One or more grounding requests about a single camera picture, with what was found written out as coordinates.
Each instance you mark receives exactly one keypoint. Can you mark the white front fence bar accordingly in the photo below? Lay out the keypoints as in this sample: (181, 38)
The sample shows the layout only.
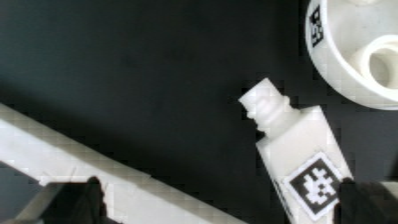
(57, 160)

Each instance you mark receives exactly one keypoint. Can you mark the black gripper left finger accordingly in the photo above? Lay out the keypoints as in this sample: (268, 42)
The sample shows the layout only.
(66, 204)

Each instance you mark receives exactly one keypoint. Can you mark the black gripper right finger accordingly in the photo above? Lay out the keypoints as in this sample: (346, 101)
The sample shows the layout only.
(368, 202)

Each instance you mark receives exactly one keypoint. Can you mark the white round stool seat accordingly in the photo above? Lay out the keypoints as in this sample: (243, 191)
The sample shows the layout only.
(352, 46)

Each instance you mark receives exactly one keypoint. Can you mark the white stool leg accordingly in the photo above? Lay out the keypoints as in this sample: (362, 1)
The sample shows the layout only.
(300, 154)

